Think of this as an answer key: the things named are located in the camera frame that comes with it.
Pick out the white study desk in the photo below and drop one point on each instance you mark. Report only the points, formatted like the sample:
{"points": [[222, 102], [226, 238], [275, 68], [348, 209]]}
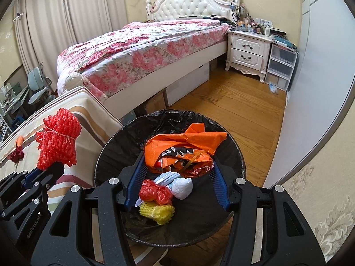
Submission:
{"points": [[14, 102]]}

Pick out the clutter pile on nightstand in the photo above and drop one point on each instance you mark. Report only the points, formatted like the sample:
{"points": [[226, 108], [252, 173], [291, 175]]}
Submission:
{"points": [[260, 27]]}

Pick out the blue and white tube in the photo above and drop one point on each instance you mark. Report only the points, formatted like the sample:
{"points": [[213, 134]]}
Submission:
{"points": [[165, 179]]}

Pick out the white upholstered bed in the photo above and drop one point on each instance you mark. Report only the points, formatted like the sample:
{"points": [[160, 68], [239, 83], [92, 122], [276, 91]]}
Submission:
{"points": [[188, 8]]}

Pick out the red-orange plastic bag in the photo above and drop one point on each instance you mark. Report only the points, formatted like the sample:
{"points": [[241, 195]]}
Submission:
{"points": [[155, 192]]}

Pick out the clear plastic drawer unit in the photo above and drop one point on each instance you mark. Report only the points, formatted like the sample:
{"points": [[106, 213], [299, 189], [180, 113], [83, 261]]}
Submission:
{"points": [[281, 66]]}

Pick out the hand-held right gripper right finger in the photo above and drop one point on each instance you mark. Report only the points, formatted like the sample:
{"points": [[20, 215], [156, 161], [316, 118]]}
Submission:
{"points": [[219, 185]]}

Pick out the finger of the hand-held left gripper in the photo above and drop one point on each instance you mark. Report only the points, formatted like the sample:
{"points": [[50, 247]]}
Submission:
{"points": [[41, 184], [30, 176]]}

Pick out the striped tablecloth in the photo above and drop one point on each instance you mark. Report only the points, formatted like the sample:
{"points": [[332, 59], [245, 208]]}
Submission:
{"points": [[94, 116]]}

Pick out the blue and white crumpled wrapper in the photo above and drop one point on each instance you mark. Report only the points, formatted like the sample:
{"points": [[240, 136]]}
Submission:
{"points": [[273, 88]]}

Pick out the yellow foam net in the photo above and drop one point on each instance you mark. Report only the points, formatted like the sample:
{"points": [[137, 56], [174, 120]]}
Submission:
{"points": [[158, 213]]}

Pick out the small orange plastic scrap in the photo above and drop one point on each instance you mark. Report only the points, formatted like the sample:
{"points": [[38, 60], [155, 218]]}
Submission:
{"points": [[20, 141]]}

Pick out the red foam net bundle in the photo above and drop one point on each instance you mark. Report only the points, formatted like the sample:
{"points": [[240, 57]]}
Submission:
{"points": [[58, 141]]}

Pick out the white wardrobe door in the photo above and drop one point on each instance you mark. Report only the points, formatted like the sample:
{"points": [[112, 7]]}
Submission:
{"points": [[313, 74]]}

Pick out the white storage box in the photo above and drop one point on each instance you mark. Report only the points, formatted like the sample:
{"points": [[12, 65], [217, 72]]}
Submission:
{"points": [[188, 86]]}

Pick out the white nightstand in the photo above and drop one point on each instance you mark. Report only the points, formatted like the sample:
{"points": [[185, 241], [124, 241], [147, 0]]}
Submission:
{"points": [[248, 50]]}

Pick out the white plastic bag ball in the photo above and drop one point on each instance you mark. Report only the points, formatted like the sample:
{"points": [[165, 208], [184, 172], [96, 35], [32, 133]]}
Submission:
{"points": [[181, 188]]}

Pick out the light blue desk chair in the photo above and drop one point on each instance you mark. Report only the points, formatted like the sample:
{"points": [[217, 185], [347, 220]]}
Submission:
{"points": [[38, 83]]}

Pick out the orange printed plastic bag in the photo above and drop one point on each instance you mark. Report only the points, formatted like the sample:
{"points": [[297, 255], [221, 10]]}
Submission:
{"points": [[180, 144]]}

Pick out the dark red cloth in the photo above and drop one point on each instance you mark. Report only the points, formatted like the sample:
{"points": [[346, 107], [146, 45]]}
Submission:
{"points": [[16, 155]]}

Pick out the beige curtains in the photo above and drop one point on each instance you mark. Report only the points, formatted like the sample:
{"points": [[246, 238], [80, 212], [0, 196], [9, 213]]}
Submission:
{"points": [[55, 19]]}

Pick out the cardboard box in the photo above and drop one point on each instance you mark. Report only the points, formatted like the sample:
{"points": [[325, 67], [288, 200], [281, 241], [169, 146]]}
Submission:
{"points": [[155, 102]]}

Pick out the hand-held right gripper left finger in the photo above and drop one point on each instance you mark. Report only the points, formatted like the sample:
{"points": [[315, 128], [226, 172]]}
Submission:
{"points": [[136, 180]]}

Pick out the pink floral blanket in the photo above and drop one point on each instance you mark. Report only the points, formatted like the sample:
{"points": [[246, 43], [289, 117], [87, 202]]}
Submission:
{"points": [[133, 52]]}

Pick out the trash bin with black bag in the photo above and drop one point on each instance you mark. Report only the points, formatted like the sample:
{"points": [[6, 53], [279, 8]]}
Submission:
{"points": [[116, 155]]}

